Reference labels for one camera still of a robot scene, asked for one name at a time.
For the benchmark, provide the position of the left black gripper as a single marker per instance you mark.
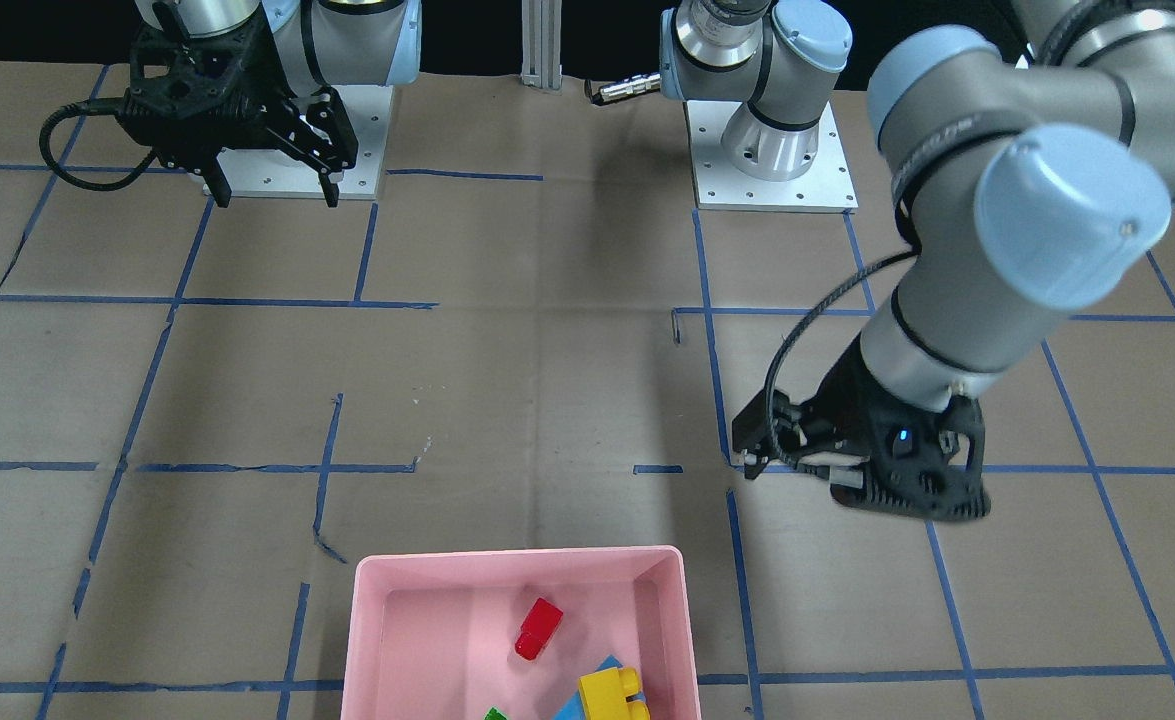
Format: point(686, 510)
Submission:
point(845, 402)

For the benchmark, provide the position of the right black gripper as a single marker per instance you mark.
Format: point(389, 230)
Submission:
point(269, 108)

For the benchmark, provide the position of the yellow toy block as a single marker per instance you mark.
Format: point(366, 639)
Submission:
point(613, 693)

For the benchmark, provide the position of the red toy block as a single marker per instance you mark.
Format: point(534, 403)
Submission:
point(537, 629)

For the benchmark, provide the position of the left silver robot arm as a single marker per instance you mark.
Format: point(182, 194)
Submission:
point(1024, 196)

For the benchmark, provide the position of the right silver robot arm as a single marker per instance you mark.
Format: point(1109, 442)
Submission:
point(364, 49)

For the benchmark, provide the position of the pink plastic box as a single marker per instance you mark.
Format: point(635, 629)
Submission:
point(455, 635)

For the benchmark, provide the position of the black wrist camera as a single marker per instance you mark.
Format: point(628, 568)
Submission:
point(757, 430)

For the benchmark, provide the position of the aluminium frame post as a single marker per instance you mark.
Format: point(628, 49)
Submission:
point(540, 41)

